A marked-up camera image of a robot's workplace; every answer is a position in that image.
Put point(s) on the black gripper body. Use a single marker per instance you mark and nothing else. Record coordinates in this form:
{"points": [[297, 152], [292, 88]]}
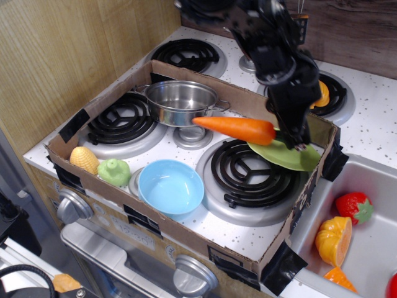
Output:
{"points": [[290, 98]]}

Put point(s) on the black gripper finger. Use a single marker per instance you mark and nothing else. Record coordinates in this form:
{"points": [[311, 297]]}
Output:
{"points": [[300, 137], [286, 138]]}

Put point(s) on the orange toy carrot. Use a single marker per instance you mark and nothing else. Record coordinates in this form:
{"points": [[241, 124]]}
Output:
{"points": [[260, 132]]}

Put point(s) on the small steel pot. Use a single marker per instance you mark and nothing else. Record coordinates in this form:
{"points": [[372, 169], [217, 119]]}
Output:
{"points": [[175, 103]]}

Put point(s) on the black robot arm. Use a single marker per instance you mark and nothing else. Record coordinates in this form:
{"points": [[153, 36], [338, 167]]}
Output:
{"points": [[269, 37]]}

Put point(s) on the light green plastic plate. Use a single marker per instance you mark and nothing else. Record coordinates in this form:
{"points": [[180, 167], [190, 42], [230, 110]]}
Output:
{"points": [[277, 153]]}

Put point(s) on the orange toy pumpkin half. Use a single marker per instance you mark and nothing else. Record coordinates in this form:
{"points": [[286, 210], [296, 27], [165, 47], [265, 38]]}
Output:
{"points": [[324, 99]]}

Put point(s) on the back right black burner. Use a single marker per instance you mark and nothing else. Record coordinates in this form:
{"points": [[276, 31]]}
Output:
{"points": [[342, 101]]}

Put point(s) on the black burner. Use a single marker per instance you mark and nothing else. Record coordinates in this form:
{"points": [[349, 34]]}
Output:
{"points": [[245, 189], [124, 130], [342, 101], [195, 55]]}

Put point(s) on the silver back stove knob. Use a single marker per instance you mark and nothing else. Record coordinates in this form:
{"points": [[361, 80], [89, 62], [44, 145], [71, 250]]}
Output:
{"points": [[246, 65]]}

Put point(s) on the front right black burner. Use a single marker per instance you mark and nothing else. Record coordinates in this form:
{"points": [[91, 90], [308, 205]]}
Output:
{"points": [[245, 189]]}

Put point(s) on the hanging silver spatula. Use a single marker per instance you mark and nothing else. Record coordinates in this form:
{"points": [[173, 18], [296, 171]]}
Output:
{"points": [[302, 21]]}

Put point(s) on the silver centre stove knob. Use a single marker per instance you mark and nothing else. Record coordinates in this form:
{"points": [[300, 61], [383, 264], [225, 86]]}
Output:
{"points": [[192, 138]]}

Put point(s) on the red toy strawberry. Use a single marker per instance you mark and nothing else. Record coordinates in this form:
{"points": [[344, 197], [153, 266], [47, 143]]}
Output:
{"points": [[355, 205]]}

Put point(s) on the back left black burner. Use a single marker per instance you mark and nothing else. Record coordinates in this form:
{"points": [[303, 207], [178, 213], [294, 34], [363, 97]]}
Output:
{"points": [[195, 55]]}

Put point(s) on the orange pumpkin half in sink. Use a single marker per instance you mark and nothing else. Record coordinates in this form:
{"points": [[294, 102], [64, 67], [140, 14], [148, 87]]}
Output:
{"points": [[333, 239]]}

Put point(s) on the light blue plastic bowl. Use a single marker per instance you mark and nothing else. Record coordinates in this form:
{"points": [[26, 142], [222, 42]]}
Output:
{"points": [[171, 187]]}

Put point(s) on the brown cardboard fence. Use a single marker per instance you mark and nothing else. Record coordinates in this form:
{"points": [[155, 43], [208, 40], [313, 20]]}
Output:
{"points": [[235, 272]]}

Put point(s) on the silver toy sink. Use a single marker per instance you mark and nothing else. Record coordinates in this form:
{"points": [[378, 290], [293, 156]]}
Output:
{"points": [[371, 258]]}

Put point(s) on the orange toy slice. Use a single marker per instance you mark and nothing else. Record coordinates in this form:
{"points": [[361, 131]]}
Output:
{"points": [[337, 276]]}

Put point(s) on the front left black burner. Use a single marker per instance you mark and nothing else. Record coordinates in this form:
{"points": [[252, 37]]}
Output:
{"points": [[124, 130]]}

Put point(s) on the silver right oven knob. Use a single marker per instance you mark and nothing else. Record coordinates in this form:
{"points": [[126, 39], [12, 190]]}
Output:
{"points": [[192, 278]]}

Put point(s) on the silver oven knob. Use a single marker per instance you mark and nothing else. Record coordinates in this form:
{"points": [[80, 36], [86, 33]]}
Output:
{"points": [[72, 207], [192, 278]]}

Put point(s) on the green toy pepper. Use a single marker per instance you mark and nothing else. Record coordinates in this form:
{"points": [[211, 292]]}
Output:
{"points": [[114, 171]]}

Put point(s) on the red toy at edge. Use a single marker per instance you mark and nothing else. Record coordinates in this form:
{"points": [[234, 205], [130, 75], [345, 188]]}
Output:
{"points": [[391, 288]]}

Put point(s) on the yellow toy corn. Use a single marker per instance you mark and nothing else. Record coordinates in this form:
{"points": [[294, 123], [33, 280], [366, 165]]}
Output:
{"points": [[84, 158]]}

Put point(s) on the silver left oven knob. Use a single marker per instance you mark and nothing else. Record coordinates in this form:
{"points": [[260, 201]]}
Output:
{"points": [[72, 207]]}

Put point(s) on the orange object bottom left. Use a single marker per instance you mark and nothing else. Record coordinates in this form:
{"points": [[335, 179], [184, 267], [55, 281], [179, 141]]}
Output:
{"points": [[65, 283]]}

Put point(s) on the silver oven door handle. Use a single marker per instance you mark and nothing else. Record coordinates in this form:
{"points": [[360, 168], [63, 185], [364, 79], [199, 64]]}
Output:
{"points": [[119, 269]]}

